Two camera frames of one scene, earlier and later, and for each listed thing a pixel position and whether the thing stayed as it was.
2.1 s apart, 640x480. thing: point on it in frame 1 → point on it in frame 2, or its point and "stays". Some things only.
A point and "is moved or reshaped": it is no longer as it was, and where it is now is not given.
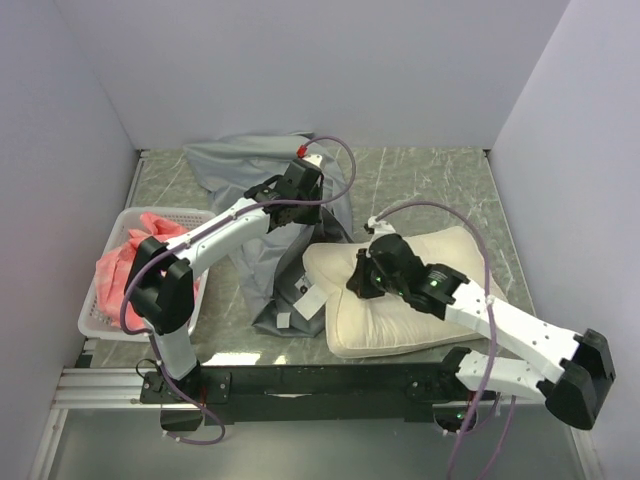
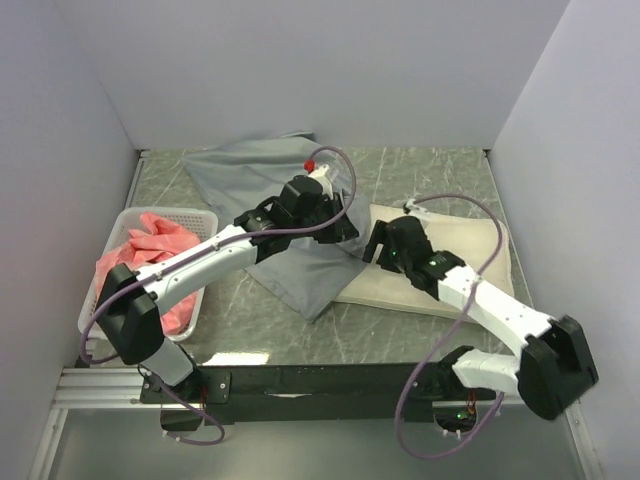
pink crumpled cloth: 111,268 stays
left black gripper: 312,218 → 344,228
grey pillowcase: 269,266 is moved or reshaped
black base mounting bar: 317,392 stays
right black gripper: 359,282 → 379,236
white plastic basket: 199,304 stays
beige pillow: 358,326 is moved or reshaped
